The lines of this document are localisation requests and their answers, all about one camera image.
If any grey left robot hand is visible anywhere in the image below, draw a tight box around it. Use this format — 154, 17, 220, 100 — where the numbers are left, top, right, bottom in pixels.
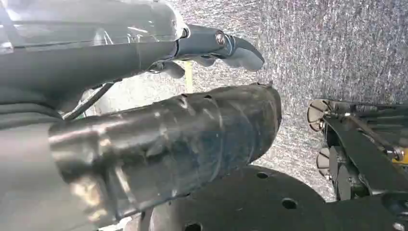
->
0, 0, 282, 231

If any yellow floor tape strip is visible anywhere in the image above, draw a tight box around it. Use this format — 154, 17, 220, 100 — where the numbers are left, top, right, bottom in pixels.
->
184, 61, 194, 94

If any black robot foot with holes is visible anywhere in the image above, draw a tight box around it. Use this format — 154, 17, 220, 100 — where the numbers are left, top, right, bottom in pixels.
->
123, 165, 408, 231

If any pale caster wheel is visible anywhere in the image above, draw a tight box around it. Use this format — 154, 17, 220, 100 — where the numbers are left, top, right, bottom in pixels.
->
316, 147, 331, 178
306, 99, 331, 132

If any black cable at hand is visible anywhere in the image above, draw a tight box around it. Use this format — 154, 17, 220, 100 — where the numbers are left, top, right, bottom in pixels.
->
63, 82, 115, 121

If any black metal wheeled frame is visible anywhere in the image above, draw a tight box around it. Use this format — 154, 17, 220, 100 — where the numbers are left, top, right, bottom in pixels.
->
320, 99, 408, 202

